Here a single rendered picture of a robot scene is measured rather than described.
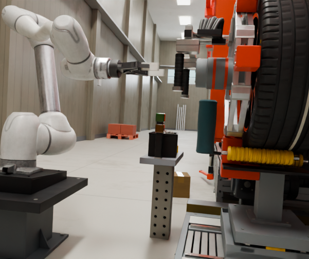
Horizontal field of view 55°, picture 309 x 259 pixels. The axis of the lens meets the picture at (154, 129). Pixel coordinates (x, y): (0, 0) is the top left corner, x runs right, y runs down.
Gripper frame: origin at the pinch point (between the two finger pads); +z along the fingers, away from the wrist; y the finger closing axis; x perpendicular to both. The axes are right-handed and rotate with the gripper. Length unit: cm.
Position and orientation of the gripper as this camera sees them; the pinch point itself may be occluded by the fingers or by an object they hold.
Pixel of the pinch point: (159, 70)
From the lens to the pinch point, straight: 122.1
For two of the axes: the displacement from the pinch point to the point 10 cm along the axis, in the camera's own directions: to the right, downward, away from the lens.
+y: -1.8, 0.2, -9.8
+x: 0.6, -10.0, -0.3
